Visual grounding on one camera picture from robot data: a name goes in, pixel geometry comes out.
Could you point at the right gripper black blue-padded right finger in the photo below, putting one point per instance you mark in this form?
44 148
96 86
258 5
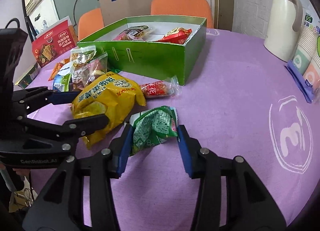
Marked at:
231 196

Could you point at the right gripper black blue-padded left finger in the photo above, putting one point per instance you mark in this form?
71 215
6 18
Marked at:
59 205

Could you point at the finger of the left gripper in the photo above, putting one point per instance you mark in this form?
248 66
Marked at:
69 130
29 100

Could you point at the yellow snack bag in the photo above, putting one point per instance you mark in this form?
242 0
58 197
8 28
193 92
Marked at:
112 95

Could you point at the pink clear cracker bag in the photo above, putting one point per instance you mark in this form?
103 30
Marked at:
87 64

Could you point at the green snack packet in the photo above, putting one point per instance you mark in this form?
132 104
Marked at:
153 127

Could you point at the small red candy packet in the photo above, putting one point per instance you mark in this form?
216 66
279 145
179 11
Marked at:
161 88

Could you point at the brown dark snack packet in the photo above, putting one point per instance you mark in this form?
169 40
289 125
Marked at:
134 33

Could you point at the green cardboard box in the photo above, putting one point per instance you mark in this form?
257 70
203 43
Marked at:
150 57

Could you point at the red white snack bag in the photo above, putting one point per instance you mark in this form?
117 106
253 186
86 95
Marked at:
176 36

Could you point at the green round tin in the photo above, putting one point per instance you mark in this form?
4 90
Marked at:
28 76

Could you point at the red cracker box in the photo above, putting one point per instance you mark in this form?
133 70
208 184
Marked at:
54 41

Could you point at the left orange chair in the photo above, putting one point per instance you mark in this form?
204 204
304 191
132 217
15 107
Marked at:
89 23

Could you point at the orange chair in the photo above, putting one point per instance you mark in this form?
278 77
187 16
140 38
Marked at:
89 23
195 8

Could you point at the purple tablecloth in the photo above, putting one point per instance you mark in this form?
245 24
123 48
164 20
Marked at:
239 100

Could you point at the paper cups pack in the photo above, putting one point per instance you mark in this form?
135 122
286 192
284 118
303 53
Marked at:
304 65

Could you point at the right orange chair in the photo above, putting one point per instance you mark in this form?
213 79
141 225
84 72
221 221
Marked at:
195 8

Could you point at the cream thermos jug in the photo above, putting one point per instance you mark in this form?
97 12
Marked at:
284 26

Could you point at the brown paper bag blue handles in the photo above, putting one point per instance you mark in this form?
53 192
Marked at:
114 10

